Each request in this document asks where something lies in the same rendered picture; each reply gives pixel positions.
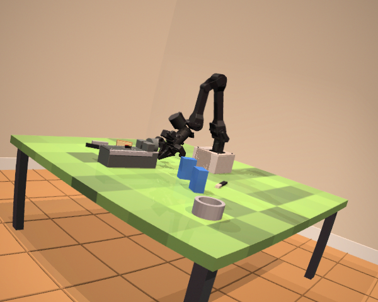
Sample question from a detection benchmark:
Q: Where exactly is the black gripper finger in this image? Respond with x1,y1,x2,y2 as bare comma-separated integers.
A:
157,145,175,160
158,142,166,152

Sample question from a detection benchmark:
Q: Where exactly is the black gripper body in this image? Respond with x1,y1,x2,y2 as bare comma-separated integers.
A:
156,132,186,157

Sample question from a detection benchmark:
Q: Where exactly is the blue rectangular block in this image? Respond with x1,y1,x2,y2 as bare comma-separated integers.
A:
177,156,197,181
188,166,209,193

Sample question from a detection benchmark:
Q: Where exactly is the grey hollow cylinder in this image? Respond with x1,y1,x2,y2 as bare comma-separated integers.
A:
192,196,226,221

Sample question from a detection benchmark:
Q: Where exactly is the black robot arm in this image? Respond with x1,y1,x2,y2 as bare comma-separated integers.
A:
160,73,229,154

